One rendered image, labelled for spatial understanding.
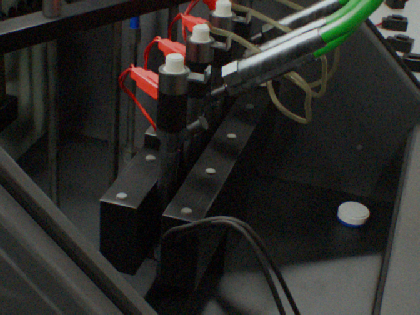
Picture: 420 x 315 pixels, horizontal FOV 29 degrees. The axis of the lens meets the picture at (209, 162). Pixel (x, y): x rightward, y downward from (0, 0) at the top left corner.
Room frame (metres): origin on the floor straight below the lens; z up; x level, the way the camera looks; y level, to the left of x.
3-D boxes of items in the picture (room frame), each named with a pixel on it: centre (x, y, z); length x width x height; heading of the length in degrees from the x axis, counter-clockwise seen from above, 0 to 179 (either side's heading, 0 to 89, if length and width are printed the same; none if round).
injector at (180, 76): (0.68, 0.03, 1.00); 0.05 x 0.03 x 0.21; 76
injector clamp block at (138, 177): (0.80, 0.01, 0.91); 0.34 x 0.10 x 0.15; 166
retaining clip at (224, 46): (0.75, 0.01, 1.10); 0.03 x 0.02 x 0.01; 76
